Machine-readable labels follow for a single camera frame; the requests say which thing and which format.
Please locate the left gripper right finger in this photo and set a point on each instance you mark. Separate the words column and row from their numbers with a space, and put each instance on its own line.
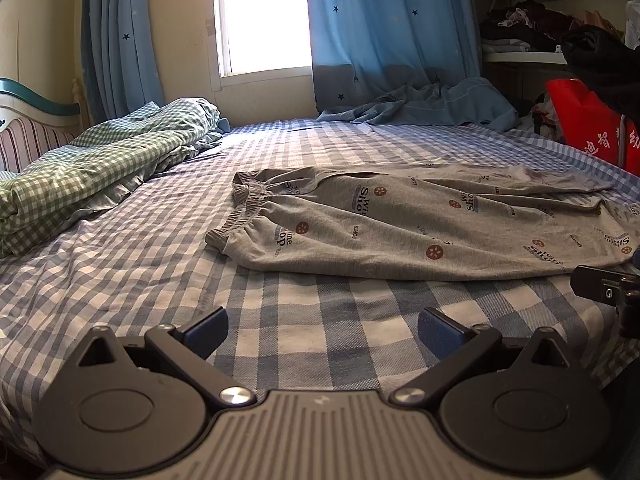
column 462, row 353

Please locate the black jacket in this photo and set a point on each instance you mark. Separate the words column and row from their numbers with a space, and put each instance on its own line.
column 606, row 66

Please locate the red fabric bag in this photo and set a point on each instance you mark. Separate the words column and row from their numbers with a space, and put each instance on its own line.
column 589, row 125

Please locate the dark clothes on shelf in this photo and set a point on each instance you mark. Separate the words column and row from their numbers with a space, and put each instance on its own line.
column 528, row 21

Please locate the grey printed pants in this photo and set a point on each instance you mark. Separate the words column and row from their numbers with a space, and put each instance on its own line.
column 447, row 223

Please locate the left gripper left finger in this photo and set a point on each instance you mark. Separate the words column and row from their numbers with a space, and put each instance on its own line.
column 183, row 351

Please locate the striped headboard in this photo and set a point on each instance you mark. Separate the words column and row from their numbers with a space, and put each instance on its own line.
column 32, row 125

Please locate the blue cloth on bed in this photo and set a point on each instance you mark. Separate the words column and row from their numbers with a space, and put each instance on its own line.
column 472, row 101

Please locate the window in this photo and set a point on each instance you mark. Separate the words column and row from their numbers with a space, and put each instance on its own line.
column 258, row 40

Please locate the blue curtain left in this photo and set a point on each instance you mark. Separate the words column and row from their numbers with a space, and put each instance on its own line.
column 117, row 57

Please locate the blue star curtain right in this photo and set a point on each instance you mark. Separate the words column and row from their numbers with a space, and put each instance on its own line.
column 362, row 49

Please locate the blue checked bed sheet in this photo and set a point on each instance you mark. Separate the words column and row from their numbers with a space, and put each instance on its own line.
column 146, row 262

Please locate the green checked quilt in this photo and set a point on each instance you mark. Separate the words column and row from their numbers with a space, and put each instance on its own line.
column 100, row 167

